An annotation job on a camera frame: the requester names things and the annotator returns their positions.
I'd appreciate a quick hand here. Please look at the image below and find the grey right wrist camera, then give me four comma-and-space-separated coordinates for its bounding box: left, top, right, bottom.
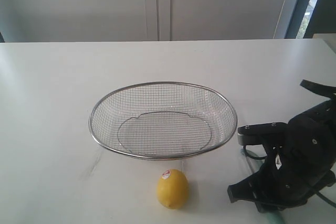
237, 122, 287, 146

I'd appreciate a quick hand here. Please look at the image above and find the teal handled vegetable peeler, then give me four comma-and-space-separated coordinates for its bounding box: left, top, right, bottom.
240, 148, 286, 224

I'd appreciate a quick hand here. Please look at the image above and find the white side table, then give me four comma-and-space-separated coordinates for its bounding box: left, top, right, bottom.
313, 33, 336, 53

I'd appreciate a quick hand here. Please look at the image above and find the oval wire mesh basket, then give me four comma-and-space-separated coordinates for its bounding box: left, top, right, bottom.
88, 81, 238, 161

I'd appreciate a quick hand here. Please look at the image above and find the black right camera cable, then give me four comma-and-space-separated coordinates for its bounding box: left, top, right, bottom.
241, 79, 336, 209

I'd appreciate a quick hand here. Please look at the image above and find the yellow lemon with sticker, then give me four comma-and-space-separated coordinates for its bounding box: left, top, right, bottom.
156, 169, 189, 209

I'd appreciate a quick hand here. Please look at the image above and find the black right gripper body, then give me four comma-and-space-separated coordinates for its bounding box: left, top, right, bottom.
259, 100, 335, 206

